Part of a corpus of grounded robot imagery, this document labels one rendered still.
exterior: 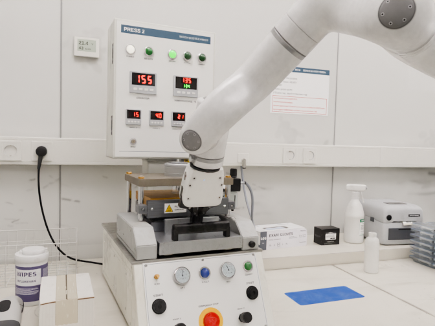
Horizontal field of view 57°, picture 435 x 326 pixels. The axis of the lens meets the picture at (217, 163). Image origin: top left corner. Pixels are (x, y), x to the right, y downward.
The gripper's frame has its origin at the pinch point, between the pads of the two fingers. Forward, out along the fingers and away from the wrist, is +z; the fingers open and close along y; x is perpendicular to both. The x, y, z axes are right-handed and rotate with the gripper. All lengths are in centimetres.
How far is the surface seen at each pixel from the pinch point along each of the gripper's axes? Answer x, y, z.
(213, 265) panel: -9.0, 2.5, 7.9
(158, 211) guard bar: 5.1, -8.5, -0.1
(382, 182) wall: 50, 119, 16
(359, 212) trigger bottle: 29, 87, 19
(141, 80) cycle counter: 38.6, -8.1, -26.7
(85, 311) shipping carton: -6.1, -27.0, 19.2
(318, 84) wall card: 69, 81, -26
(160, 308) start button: -15.4, -12.1, 13.0
